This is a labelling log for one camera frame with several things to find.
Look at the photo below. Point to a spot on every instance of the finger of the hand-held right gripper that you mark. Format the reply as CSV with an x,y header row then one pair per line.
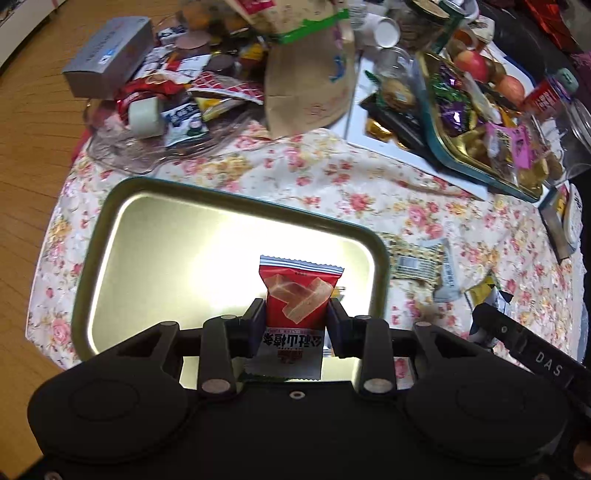
x,y
253,332
336,332

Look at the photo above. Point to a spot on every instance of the red white snack packet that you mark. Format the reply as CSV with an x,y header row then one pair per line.
x,y
298,295

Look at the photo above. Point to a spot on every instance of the teal tin tray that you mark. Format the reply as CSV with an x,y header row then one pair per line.
x,y
184,258

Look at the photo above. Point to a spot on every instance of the beige black patterned snack packet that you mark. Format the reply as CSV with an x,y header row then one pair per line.
x,y
413,258

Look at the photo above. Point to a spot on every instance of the silver box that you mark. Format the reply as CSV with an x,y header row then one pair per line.
x,y
554,221

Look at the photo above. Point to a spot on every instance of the floral tablecloth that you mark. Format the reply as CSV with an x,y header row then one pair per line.
x,y
295,184

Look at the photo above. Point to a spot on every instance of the white remote control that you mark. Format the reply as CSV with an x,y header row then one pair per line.
x,y
576,214

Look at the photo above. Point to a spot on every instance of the white flat board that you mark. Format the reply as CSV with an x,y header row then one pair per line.
x,y
415,161

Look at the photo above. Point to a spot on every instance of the gold foil chocolates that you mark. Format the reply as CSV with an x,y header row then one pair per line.
x,y
378,129

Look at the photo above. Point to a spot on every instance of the clear glass dish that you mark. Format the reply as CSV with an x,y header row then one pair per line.
x,y
138,152

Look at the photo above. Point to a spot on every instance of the blue white milk packet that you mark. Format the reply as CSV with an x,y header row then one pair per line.
x,y
184,124

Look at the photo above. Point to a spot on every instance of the teal gold tin of sweets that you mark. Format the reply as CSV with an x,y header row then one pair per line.
x,y
466,152

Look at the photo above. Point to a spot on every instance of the pink snack packet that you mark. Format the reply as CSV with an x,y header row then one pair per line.
x,y
512,145

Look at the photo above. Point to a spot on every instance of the glass jar of cookies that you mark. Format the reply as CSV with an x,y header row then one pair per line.
x,y
572,138

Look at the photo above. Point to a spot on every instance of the white tape roll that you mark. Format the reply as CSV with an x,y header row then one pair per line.
x,y
145,117

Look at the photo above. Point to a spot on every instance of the pile of mixed snack packets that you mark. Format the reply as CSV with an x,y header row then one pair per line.
x,y
217,87

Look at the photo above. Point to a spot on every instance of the cookie pack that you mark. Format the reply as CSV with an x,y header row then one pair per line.
x,y
396,92

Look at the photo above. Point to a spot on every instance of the kraft paper bag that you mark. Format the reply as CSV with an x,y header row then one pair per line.
x,y
309,83

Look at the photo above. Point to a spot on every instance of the pile of wrapped candies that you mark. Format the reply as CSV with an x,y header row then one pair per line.
x,y
455,101

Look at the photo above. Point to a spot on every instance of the red label can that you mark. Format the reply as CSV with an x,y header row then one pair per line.
x,y
547,97

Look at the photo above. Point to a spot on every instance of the red apple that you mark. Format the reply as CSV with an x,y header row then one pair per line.
x,y
511,88
473,64

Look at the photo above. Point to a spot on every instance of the clear plastic jar white lid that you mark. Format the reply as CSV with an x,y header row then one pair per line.
x,y
392,55

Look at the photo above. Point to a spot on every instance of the grey cardboard box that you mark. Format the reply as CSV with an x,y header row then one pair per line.
x,y
108,55

